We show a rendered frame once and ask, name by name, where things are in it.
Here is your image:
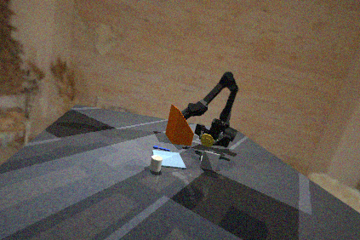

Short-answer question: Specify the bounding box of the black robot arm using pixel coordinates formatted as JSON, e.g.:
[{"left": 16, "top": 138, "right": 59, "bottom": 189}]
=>
[{"left": 181, "top": 71, "right": 238, "bottom": 142}]

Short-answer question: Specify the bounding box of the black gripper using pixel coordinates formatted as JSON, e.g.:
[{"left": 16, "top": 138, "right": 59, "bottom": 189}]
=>
[{"left": 194, "top": 123, "right": 231, "bottom": 147}]

